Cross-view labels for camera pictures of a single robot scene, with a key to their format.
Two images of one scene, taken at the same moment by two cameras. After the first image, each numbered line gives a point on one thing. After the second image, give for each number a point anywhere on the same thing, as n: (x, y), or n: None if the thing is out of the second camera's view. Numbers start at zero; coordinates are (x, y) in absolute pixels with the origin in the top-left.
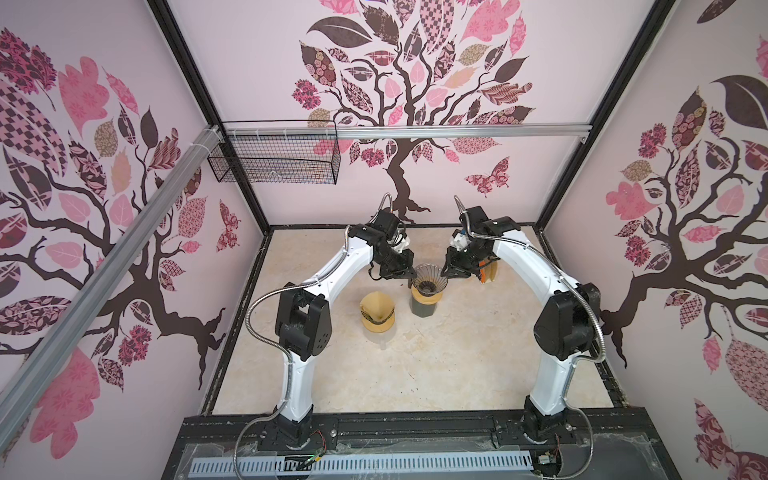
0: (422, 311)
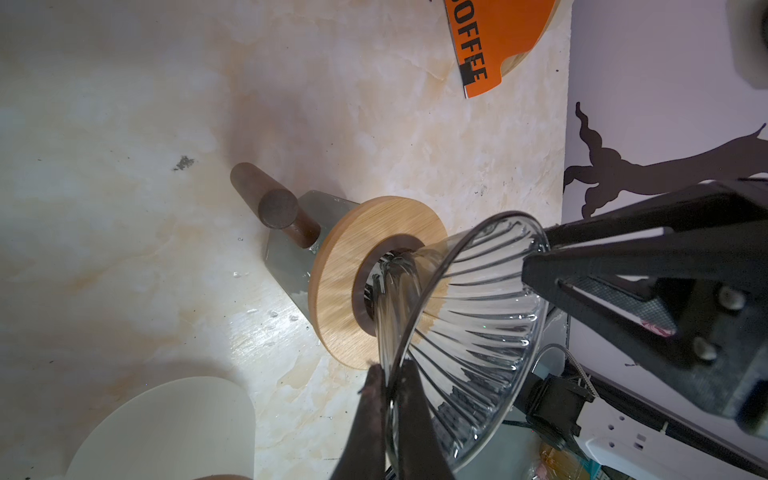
0: (297, 224)
